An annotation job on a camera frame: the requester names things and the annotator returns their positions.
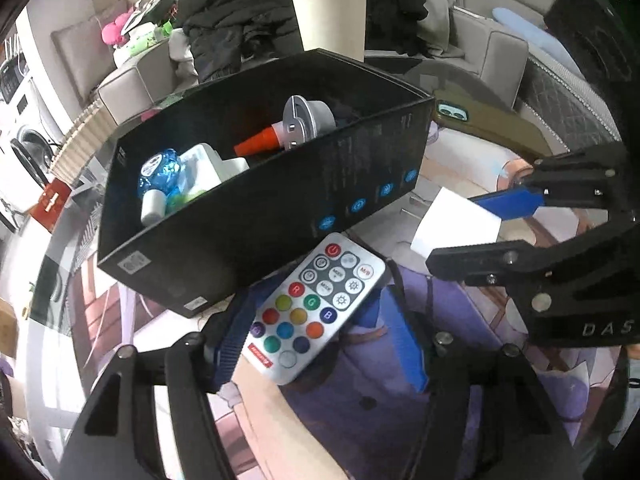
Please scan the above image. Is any blue plastic toy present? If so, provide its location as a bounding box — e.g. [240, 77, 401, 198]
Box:
[137, 148, 183, 227]

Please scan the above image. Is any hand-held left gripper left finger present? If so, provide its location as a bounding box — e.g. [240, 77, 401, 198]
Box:
[60, 287, 261, 480]

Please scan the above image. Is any wicker basket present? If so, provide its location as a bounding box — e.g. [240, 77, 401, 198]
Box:
[50, 100, 118, 186]

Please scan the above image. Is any light blue pillow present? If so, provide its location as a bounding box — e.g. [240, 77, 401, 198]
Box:
[492, 7, 563, 51]

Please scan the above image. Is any grey sofa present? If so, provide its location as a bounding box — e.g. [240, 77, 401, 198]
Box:
[95, 0, 531, 126]

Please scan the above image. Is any black puffer jacket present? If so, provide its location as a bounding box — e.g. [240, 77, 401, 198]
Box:
[177, 0, 306, 83]

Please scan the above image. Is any green and white pouch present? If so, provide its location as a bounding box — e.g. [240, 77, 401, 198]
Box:
[127, 20, 176, 56]

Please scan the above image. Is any black quilted seat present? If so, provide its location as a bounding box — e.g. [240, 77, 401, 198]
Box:
[515, 0, 640, 153]

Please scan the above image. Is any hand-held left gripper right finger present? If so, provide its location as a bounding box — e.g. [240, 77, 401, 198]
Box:
[367, 285, 586, 480]

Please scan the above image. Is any pink plush toy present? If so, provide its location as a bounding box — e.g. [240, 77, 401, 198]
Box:
[101, 10, 132, 46]

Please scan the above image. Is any remote with coloured buttons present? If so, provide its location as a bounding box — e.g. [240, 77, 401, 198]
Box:
[246, 232, 388, 386]

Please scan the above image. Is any white washing machine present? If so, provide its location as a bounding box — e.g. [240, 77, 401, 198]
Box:
[0, 50, 66, 211]

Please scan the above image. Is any white power adapter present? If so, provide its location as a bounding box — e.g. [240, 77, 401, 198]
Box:
[177, 143, 250, 191]

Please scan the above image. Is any grey garment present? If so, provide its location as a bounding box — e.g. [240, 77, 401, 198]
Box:
[405, 0, 458, 58]

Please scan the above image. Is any grey cushion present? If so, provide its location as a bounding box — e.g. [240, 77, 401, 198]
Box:
[50, 0, 131, 106]

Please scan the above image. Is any green and blue sponge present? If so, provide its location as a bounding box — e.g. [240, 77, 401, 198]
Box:
[167, 187, 206, 211]

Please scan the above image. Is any silver round cap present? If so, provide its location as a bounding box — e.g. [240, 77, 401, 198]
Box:
[281, 94, 337, 151]

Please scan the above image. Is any black coat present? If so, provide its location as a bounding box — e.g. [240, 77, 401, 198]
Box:
[305, 0, 431, 56]

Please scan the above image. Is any black cardboard box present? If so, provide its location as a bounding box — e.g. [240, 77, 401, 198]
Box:
[96, 49, 436, 319]

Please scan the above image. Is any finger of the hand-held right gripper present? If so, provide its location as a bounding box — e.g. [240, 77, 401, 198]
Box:
[426, 239, 556, 288]
[472, 152, 621, 221]

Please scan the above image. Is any black and white helmet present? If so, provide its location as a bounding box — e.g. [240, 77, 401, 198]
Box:
[120, 0, 176, 33]

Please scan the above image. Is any white tube with orange tip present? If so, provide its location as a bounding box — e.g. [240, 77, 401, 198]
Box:
[234, 126, 282, 158]

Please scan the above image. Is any phone in olive case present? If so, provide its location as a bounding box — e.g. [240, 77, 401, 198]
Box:
[432, 97, 553, 156]

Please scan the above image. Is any red gift bag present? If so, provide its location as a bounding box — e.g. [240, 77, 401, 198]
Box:
[30, 180, 71, 233]

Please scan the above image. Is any white paper card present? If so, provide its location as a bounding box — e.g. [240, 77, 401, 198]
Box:
[410, 187, 502, 256]

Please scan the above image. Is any white tumbler cup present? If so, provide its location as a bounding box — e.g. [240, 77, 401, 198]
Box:
[291, 0, 367, 63]

